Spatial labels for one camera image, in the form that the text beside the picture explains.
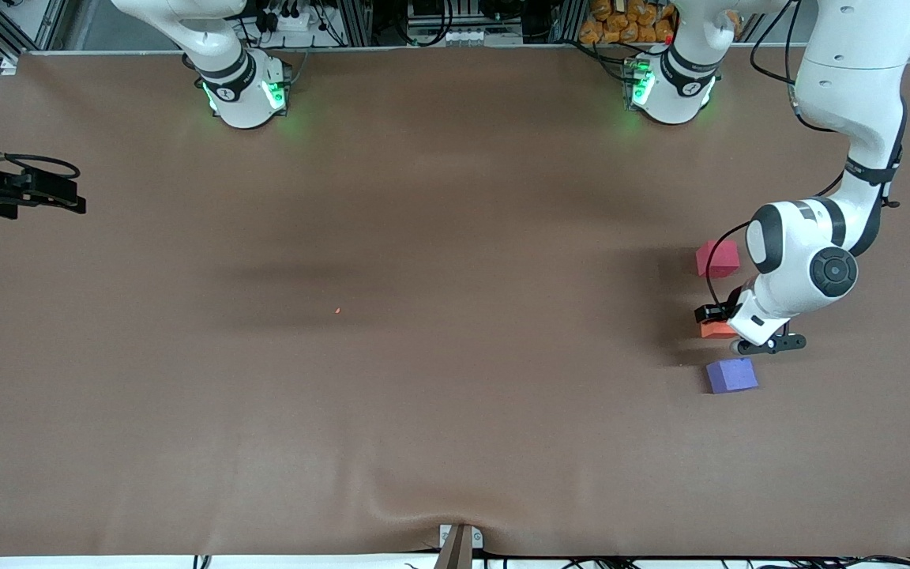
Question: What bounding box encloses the red foam block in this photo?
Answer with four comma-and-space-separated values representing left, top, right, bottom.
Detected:
695, 239, 741, 278

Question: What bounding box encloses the purple foam block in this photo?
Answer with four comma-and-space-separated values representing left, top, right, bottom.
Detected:
705, 356, 759, 394

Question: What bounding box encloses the brown table cover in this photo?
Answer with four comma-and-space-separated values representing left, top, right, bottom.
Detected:
0, 46, 910, 558

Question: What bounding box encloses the heap of orange items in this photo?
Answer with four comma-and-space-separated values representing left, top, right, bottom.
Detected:
579, 0, 677, 45

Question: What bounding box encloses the long white power strip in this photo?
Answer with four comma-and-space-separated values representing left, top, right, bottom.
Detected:
408, 28, 525, 45

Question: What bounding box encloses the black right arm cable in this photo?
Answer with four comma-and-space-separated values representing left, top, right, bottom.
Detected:
0, 119, 81, 179

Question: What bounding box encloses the aluminium frame profile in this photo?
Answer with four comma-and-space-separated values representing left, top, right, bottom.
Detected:
0, 0, 69, 68
340, 0, 374, 47

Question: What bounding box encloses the metal clamp bracket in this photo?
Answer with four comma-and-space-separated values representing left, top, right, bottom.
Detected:
434, 523, 484, 569

